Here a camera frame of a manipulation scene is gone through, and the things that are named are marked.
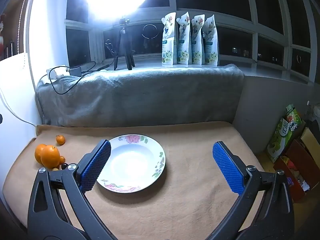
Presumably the large dimpled orange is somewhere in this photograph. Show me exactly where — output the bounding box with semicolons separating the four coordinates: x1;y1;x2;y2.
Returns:
40;145;61;169

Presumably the brown cardboard box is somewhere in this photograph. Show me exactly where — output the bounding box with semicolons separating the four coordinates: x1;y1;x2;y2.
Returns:
274;127;320;203

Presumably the white floral plate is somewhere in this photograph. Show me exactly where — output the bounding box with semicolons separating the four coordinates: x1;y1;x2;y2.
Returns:
96;134;166;193

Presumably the green printed carton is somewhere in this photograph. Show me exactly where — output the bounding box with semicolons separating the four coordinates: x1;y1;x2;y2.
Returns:
266;104;303;163

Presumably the bright ring light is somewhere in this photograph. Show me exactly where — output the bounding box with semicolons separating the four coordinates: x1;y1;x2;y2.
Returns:
84;0;155;22

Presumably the white power cable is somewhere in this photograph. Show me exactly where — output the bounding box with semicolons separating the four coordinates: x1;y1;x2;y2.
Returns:
0;87;38;128

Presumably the beaded blind cord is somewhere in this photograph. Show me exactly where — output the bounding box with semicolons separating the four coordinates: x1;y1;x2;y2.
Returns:
18;0;26;53

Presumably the coiled black cable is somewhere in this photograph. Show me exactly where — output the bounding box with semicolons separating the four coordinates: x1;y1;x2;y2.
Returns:
105;39;118;55

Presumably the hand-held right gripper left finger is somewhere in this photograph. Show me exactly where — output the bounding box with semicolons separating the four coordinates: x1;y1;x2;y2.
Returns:
27;139;118;240

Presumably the large smooth orange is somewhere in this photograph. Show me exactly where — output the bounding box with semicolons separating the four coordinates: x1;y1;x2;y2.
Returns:
34;144;48;164

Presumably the tan fleece blanket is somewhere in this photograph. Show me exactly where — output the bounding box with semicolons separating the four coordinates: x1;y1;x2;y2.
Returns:
2;121;265;240

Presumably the black power cable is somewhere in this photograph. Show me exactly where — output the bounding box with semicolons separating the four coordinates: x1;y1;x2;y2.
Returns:
49;61;110;95

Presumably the white floral refill pouch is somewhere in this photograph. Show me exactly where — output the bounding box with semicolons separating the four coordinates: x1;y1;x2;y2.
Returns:
161;12;177;67
191;14;206;65
176;11;192;65
202;15;218;66

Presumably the white window frame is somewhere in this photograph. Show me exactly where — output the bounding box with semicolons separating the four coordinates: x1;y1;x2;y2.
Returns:
65;0;320;85

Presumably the white power strip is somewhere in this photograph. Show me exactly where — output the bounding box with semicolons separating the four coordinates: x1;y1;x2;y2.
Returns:
46;66;70;79

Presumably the grey fleece blanket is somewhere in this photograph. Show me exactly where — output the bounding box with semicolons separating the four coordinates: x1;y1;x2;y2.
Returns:
36;64;244;128

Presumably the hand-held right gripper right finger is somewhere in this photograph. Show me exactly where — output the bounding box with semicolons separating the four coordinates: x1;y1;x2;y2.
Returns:
205;141;295;240

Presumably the black tripod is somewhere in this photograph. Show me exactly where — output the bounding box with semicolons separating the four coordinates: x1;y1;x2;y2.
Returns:
114;17;136;71

